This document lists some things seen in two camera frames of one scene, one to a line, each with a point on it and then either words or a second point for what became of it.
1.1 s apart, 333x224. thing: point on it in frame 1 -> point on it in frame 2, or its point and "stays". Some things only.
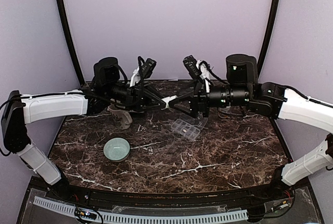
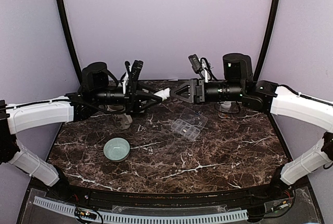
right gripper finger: [191, 94] -> [188, 83]
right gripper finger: [189, 115] -> [190, 100]
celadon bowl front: [116, 149] stays
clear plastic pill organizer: [190, 126] stays
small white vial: [167, 100] -> [164, 93]
